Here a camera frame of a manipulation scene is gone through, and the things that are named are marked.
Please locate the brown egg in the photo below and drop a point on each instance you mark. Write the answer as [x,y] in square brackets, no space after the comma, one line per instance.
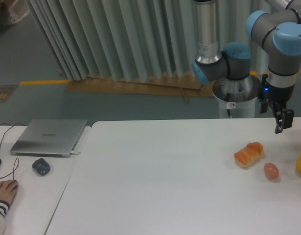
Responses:
[271,171]

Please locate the person's hand on mouse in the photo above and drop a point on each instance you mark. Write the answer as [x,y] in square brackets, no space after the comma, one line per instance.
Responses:
[8,191]

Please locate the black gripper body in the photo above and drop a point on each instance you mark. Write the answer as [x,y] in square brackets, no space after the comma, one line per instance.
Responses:
[272,93]

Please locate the silver closed laptop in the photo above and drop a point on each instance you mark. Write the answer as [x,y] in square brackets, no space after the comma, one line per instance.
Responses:
[49,137]

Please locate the grey folding partition screen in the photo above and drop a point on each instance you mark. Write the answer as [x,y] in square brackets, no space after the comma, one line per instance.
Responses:
[128,40]

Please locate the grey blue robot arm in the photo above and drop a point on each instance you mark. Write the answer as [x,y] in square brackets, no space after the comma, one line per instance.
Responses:
[278,34]

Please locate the black earbuds case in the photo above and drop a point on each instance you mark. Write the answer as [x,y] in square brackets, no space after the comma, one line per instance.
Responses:
[41,166]

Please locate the orange bread loaf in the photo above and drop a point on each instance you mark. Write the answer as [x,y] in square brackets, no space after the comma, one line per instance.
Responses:
[251,153]

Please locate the striped sleeve forearm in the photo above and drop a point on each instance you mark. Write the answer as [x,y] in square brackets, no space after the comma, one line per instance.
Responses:
[4,207]

